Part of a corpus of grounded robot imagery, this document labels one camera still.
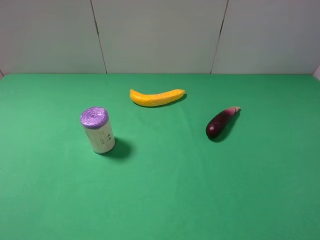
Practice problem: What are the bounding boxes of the purple eggplant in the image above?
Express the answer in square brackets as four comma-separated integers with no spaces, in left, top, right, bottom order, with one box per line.
[205,106,241,142]

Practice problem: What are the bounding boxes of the yellow banana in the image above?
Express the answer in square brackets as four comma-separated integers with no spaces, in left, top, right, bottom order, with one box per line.
[129,89,186,107]

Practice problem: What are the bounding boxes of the purple garbage bag roll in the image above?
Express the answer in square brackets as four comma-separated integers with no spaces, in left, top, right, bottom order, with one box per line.
[80,106,116,154]

